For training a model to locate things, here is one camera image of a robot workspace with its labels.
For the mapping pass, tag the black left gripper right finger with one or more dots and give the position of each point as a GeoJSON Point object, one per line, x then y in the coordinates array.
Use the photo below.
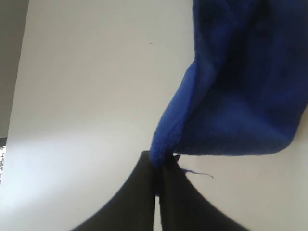
{"type": "Point", "coordinates": [183, 208]}

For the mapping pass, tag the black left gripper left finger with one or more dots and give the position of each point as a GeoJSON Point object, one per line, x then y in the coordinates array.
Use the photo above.
{"type": "Point", "coordinates": [132, 207]}

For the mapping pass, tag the blue microfiber towel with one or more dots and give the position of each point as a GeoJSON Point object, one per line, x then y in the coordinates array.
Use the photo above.
{"type": "Point", "coordinates": [247, 88]}

